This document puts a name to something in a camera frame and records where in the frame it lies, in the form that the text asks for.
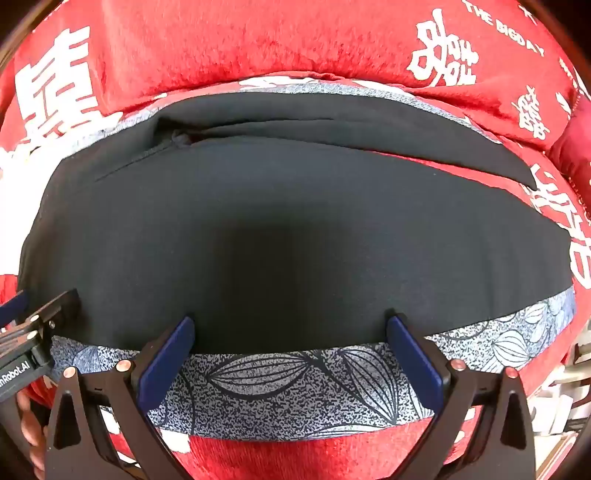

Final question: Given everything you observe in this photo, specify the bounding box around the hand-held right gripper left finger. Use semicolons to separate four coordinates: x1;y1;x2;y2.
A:
44;316;197;480

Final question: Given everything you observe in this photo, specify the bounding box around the black garment with patterned trim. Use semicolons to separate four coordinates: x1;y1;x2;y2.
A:
48;76;578;441

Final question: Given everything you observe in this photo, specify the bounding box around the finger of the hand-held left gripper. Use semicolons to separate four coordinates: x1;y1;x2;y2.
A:
0;290;29;326
0;289;80;360

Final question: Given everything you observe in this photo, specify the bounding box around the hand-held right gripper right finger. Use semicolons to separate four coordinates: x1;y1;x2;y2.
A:
385;314;539;480

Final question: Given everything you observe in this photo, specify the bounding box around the white cluttered shelf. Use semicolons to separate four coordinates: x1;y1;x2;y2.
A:
529;339;591;464

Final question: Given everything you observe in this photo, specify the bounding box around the red printed blanket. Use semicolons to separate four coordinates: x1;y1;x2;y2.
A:
0;0;591;480

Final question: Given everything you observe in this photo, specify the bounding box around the person's left hand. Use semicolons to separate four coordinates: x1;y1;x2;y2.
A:
17;392;48;468

